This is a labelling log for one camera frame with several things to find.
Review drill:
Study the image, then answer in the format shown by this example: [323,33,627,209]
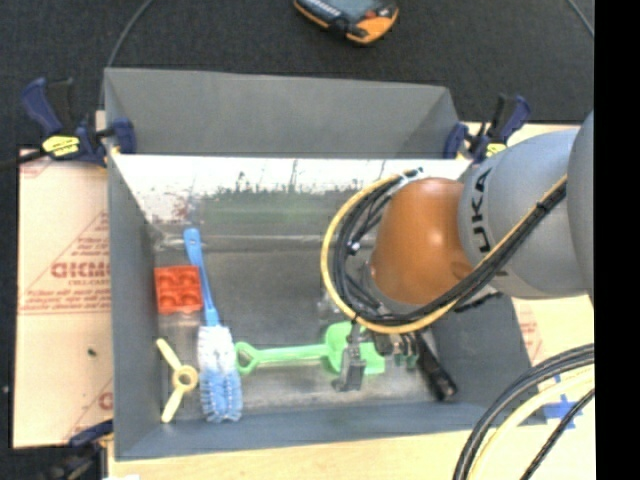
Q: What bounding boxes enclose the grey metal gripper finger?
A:
[332,356,352,393]
[348,322,366,392]

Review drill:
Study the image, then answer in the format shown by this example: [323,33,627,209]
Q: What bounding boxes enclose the green toy shovel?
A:
[233,320,387,377]

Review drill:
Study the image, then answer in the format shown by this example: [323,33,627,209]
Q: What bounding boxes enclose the blue and white bottle brush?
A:
[182,227,245,424]

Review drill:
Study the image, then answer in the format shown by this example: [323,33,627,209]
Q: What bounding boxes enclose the orange toy brick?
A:
[153,265,204,316]

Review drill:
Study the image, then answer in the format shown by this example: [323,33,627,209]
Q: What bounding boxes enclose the grey metal bin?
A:
[101,66,545,462]

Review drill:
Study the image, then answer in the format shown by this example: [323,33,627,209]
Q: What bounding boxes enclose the brown cardboard board red print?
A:
[11,146,115,450]

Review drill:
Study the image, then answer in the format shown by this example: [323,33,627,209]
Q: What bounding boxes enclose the pale yellow toy propeller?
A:
[155,337,200,424]

